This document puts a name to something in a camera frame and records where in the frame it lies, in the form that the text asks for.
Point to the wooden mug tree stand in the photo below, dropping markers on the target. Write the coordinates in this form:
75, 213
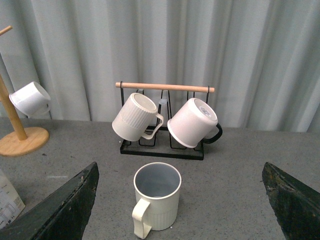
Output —
23, 140

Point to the blue Pascal milk carton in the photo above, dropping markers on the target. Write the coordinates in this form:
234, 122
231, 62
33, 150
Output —
11, 205

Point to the cream ribbed mug grey inside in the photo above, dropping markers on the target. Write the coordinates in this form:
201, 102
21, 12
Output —
157, 191

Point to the black wire mug rack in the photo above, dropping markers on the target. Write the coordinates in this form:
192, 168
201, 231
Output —
163, 144

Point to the grey curtain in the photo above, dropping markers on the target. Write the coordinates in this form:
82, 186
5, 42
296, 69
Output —
261, 56

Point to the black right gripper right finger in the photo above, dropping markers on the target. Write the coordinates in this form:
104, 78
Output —
295, 205

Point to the white mug black handle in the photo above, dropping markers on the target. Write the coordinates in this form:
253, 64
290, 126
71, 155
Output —
195, 122

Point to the cream ribbed hanging mug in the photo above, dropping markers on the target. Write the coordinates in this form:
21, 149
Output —
135, 116

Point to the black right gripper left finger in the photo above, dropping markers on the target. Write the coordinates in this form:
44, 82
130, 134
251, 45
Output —
63, 215

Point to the white mug on tree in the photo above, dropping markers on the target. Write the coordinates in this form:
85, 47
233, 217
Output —
32, 100

